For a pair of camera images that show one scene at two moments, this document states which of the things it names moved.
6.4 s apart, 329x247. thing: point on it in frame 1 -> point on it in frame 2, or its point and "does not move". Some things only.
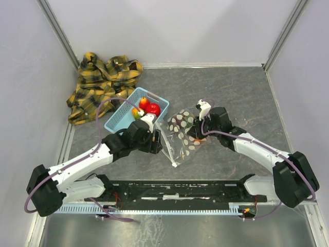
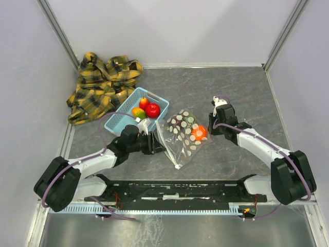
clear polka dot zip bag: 175,142 does not move
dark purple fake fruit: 175,122 does not move
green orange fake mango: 135,113 does not move
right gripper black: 195,131 -> 211,119
